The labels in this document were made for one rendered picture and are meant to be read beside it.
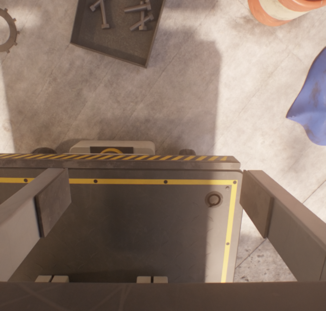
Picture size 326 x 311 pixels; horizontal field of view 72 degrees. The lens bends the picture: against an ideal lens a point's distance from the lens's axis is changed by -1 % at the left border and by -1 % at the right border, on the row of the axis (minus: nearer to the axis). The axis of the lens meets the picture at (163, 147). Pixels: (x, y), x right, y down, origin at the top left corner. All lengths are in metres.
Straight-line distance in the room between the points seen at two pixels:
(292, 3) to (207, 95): 0.34
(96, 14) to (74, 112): 0.32
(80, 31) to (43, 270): 0.71
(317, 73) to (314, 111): 0.13
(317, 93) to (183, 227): 0.64
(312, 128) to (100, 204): 0.75
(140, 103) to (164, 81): 0.11
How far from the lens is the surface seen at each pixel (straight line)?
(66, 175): 0.16
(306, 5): 0.72
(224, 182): 0.55
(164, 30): 0.82
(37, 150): 0.81
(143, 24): 0.80
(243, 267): 1.17
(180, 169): 0.52
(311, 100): 0.94
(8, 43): 0.95
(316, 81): 0.93
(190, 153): 0.72
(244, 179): 0.16
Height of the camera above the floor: 0.80
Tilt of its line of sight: 74 degrees down
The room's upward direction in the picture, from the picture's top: 176 degrees clockwise
